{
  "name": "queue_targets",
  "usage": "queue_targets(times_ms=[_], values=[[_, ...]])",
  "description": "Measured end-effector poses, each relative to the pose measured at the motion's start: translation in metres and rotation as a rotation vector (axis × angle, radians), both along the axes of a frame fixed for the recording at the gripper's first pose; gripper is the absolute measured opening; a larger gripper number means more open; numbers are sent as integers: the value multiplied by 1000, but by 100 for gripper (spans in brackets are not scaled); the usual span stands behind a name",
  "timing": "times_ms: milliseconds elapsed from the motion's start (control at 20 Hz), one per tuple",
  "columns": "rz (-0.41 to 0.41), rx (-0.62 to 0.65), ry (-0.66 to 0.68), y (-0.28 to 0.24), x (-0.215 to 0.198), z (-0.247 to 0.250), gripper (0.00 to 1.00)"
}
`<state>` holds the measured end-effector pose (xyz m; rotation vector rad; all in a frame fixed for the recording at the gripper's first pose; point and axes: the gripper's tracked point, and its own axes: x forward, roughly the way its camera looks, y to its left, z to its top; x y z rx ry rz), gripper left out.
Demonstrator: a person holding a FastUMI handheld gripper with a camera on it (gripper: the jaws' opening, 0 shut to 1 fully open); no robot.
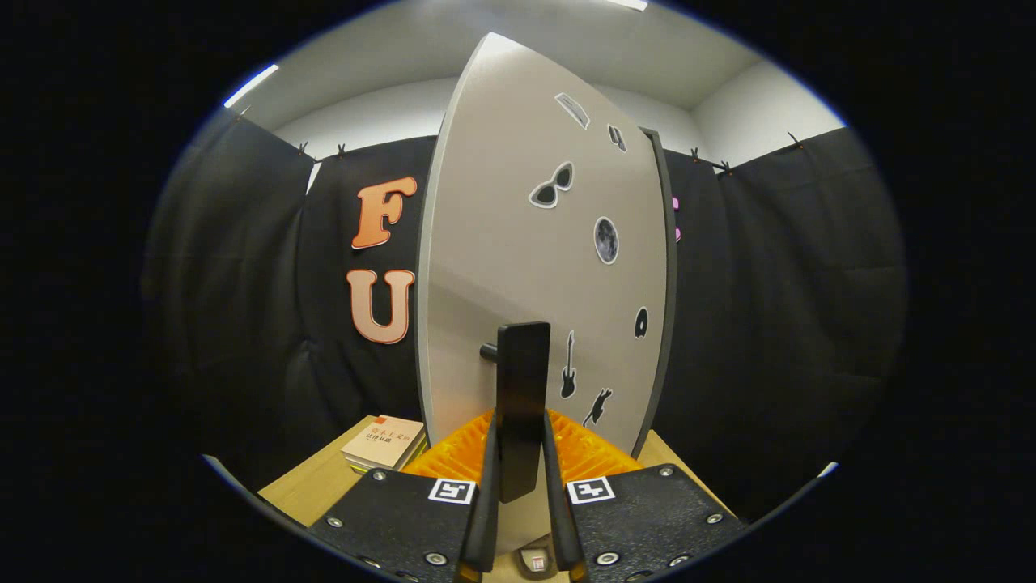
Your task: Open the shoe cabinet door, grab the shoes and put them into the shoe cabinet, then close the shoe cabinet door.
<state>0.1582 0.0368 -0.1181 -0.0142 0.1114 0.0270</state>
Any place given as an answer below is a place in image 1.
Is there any black backdrop cloth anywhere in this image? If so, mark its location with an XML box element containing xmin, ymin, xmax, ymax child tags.
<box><xmin>142</xmin><ymin>109</ymin><xmax>907</xmax><ymax>523</ymax></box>

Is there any brown fuzzy shoe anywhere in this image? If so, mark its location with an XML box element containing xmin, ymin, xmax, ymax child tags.
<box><xmin>518</xmin><ymin>547</ymin><xmax>559</xmax><ymax>581</ymax></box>

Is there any black door handle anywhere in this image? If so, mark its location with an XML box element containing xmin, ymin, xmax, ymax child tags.
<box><xmin>480</xmin><ymin>321</ymin><xmax>551</xmax><ymax>504</ymax></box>

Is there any yellow edged book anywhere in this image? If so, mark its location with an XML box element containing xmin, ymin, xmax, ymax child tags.
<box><xmin>346</xmin><ymin>441</ymin><xmax>427</xmax><ymax>475</ymax></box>

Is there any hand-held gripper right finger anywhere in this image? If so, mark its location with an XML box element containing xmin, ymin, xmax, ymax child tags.
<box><xmin>541</xmin><ymin>409</ymin><xmax>747</xmax><ymax>583</ymax></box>

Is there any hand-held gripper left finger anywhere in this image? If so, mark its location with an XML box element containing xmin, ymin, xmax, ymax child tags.
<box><xmin>310</xmin><ymin>409</ymin><xmax>501</xmax><ymax>583</ymax></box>

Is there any row of black clips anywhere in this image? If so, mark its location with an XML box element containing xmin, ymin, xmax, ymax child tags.
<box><xmin>236</xmin><ymin>104</ymin><xmax>806</xmax><ymax>176</ymax></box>

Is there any beige shoe cabinet door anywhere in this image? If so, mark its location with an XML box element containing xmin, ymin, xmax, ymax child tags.
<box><xmin>415</xmin><ymin>32</ymin><xmax>671</xmax><ymax>556</ymax></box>

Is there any dark grey shoe cabinet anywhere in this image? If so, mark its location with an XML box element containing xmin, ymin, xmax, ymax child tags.
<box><xmin>639</xmin><ymin>127</ymin><xmax>679</xmax><ymax>459</ymax></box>

